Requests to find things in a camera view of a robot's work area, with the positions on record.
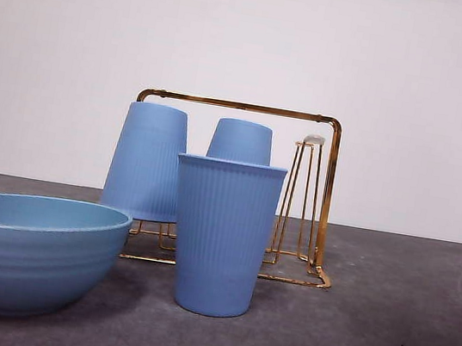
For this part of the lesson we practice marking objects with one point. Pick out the pale prong cap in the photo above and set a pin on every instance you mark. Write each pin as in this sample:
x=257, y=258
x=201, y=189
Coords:
x=314, y=139

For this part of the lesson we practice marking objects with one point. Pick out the blue ribbed cup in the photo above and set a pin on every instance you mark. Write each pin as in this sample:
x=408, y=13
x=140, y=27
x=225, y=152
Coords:
x=222, y=232
x=240, y=141
x=146, y=160

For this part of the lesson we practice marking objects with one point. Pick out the blue ribbed bowl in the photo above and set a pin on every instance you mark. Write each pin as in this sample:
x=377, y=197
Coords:
x=26, y=264

